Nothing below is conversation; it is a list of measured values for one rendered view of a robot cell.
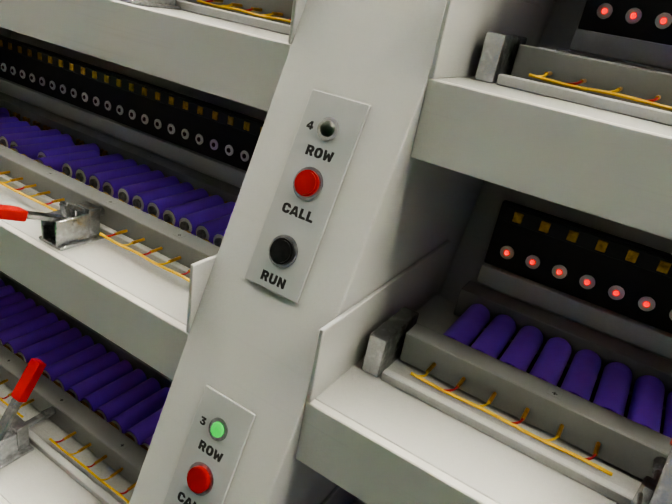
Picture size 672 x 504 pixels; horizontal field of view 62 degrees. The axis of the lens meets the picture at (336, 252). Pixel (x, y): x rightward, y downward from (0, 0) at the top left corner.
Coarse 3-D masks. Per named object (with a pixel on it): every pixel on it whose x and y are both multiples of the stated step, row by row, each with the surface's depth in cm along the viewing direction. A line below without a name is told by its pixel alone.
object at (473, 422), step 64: (512, 256) 44; (576, 256) 42; (640, 256) 39; (384, 320) 39; (448, 320) 44; (512, 320) 42; (576, 320) 42; (640, 320) 40; (320, 384) 33; (384, 384) 35; (448, 384) 36; (512, 384) 34; (576, 384) 35; (640, 384) 37; (320, 448) 33; (384, 448) 30; (448, 448) 31; (512, 448) 32; (576, 448) 33; (640, 448) 31
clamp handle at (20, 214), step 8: (0, 208) 39; (8, 208) 40; (16, 208) 41; (64, 208) 44; (0, 216) 39; (8, 216) 40; (16, 216) 40; (24, 216) 41; (32, 216) 41; (40, 216) 42; (48, 216) 43; (56, 216) 43; (64, 216) 44
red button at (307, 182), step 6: (300, 174) 33; (306, 174) 33; (312, 174) 33; (300, 180) 33; (306, 180) 33; (312, 180) 33; (318, 180) 33; (300, 186) 33; (306, 186) 33; (312, 186) 33; (318, 186) 33; (300, 192) 33; (306, 192) 33; (312, 192) 33
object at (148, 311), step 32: (32, 96) 71; (96, 128) 66; (128, 128) 63; (192, 160) 59; (0, 192) 51; (0, 224) 46; (32, 224) 47; (0, 256) 47; (32, 256) 44; (64, 256) 43; (96, 256) 44; (128, 256) 45; (32, 288) 46; (64, 288) 43; (96, 288) 41; (128, 288) 40; (160, 288) 41; (192, 288) 35; (96, 320) 42; (128, 320) 40; (160, 320) 38; (192, 320) 36; (160, 352) 39
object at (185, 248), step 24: (0, 144) 56; (0, 168) 54; (24, 168) 52; (48, 168) 52; (48, 192) 50; (72, 192) 49; (96, 192) 49; (120, 216) 46; (144, 216) 46; (144, 240) 45; (168, 240) 44; (192, 240) 44
